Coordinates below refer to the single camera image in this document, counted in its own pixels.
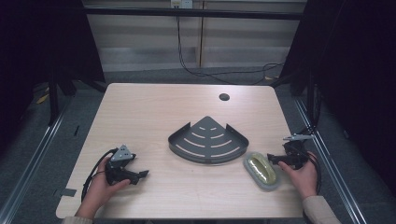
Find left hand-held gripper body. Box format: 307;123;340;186
105;144;139;186

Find person's left hand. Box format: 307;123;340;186
76;157;132;217

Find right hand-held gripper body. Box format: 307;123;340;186
282;133;315;171

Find person's right hand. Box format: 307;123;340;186
277;151;318;201

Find black metal stand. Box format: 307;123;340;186
48;69;61;127

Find oval grey yellow soap dish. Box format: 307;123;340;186
243;151;280;192

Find grey tape piece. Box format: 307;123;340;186
60;188;78;198

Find white wall power outlet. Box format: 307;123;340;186
170;0;194;9

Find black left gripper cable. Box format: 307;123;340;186
80;147;119;203

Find yellow floor tape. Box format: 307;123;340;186
35;87;50;105

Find black horizontal frame bar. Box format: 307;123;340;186
83;7;308;21

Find black wall cable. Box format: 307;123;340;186
175;15;285;86

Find dark grey metal corner shelf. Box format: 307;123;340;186
167;116;250;165

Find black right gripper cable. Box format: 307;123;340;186
306;150;322;196

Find silver floor rail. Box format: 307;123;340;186
293;96;370;224
0;92;74;224

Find black curtain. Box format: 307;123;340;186
0;0;106;153
271;0;396;195

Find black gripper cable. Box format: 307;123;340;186
306;150;322;196
80;147;119;203

